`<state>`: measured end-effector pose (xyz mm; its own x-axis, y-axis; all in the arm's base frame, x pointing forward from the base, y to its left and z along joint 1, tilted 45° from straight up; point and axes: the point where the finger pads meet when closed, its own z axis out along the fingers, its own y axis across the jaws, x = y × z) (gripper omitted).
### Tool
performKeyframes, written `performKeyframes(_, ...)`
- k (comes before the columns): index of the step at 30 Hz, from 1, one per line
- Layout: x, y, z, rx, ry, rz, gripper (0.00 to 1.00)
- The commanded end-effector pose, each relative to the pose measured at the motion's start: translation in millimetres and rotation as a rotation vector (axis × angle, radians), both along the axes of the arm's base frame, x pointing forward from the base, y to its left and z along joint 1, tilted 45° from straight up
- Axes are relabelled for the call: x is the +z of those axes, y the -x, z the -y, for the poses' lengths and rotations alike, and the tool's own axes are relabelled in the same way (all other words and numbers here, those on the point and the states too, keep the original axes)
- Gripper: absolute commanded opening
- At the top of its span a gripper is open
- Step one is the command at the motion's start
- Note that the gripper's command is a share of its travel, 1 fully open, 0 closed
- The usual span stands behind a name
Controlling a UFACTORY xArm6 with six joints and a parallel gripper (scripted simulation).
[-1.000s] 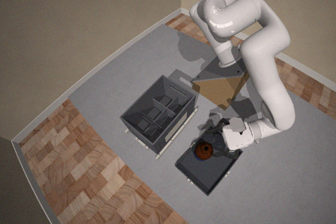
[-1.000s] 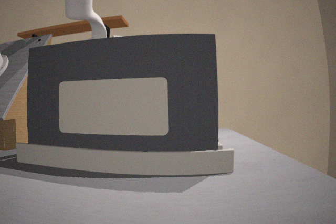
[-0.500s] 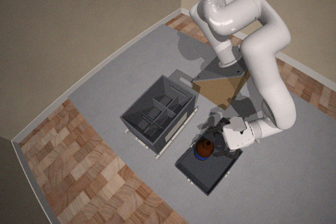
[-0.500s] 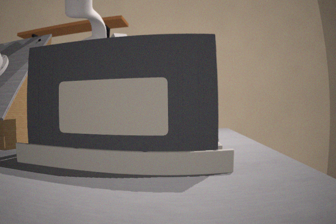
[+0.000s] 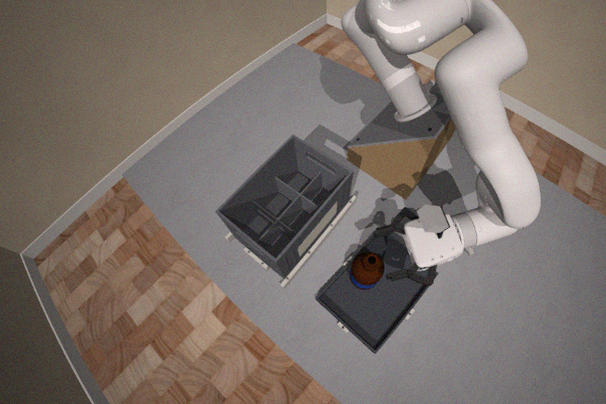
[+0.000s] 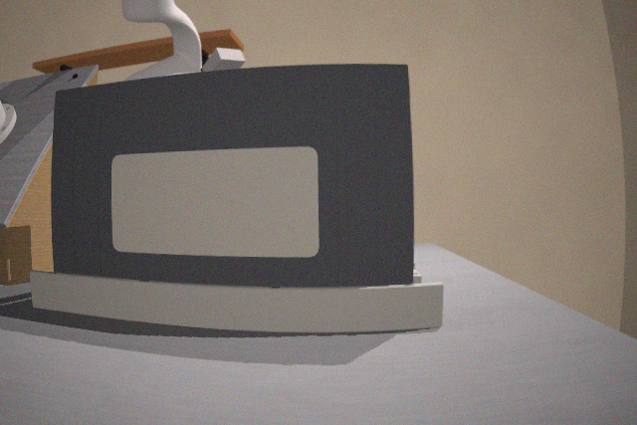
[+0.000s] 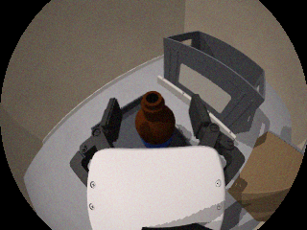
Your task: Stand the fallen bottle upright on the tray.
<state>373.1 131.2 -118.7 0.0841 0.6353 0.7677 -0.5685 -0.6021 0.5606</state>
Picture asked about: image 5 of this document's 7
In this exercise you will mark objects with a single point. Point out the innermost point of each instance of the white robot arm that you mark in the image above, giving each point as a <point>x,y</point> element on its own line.
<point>468,78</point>

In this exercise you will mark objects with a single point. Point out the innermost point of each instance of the brown bottle with blue label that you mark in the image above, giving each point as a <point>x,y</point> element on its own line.
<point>364,273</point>

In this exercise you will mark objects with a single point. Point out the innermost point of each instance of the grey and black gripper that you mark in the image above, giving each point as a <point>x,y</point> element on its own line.
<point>426,249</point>

